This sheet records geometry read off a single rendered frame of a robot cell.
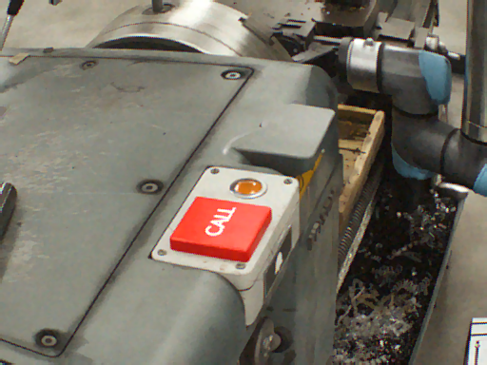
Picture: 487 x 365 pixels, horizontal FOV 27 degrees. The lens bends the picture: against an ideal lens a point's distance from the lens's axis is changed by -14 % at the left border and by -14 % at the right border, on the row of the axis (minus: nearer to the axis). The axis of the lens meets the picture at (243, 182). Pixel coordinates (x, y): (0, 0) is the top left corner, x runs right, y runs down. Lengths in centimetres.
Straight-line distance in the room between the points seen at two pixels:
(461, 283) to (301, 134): 194
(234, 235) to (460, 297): 203
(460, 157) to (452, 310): 135
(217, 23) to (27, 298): 58
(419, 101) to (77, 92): 57
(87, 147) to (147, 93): 11
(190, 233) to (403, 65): 70
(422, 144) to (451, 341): 124
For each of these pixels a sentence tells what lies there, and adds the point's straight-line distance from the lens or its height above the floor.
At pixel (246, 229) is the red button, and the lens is 82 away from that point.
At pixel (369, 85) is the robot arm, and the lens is 149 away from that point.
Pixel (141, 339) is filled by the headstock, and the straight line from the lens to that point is 74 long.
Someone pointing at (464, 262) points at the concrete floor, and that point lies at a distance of 296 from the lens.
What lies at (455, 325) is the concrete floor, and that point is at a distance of 272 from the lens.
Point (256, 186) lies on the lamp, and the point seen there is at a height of 126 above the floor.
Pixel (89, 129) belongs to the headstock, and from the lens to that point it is 100.
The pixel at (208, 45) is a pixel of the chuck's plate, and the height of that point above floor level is 122.
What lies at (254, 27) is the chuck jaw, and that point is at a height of 120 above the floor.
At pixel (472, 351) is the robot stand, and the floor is 23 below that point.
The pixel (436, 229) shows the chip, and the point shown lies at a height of 56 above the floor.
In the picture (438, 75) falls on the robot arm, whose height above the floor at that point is 110.
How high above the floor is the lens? 173
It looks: 32 degrees down
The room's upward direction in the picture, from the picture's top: 2 degrees counter-clockwise
